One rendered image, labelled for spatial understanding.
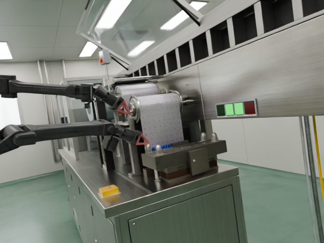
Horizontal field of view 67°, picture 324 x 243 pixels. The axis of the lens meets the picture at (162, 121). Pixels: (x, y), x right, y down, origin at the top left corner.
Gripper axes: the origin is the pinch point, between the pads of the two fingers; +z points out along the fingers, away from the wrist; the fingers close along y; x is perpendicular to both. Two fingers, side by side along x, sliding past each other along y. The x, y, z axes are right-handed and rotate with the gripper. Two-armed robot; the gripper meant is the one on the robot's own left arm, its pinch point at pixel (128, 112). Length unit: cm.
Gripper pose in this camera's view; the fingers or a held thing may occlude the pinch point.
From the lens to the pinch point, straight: 128.0
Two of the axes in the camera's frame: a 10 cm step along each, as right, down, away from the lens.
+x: 5.0, -8.3, 2.4
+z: 7.3, 5.5, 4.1
